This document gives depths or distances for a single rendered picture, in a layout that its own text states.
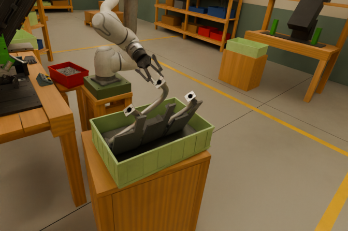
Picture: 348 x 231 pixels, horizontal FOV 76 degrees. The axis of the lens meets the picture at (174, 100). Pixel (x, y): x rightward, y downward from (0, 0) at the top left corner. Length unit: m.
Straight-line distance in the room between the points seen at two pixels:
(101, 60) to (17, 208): 1.37
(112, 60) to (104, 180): 0.92
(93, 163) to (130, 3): 1.09
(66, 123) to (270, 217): 1.80
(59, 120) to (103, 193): 0.60
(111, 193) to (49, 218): 1.01
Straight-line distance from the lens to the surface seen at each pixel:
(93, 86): 1.83
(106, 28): 1.14
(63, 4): 11.07
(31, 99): 1.83
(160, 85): 1.07
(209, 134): 1.38
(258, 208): 2.31
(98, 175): 1.29
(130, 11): 1.74
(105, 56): 1.78
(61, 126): 1.62
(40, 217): 2.23
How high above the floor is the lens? 1.73
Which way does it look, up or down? 29 degrees down
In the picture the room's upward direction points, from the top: 5 degrees clockwise
